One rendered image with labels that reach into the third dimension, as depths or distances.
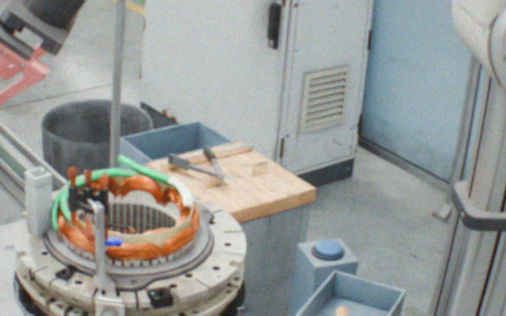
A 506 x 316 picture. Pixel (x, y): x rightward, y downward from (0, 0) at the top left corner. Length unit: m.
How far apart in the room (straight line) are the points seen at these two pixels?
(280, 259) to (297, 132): 2.17
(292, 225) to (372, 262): 1.92
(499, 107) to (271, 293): 0.56
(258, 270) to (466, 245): 0.39
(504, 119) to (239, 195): 0.46
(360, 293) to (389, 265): 2.13
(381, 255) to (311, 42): 0.87
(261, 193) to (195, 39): 2.50
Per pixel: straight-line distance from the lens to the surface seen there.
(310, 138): 3.65
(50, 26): 0.78
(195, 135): 1.62
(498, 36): 1.01
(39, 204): 1.14
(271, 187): 1.39
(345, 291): 1.20
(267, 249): 1.40
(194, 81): 3.88
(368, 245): 3.43
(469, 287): 1.22
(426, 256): 3.42
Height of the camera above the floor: 1.69
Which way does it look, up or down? 25 degrees down
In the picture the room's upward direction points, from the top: 5 degrees clockwise
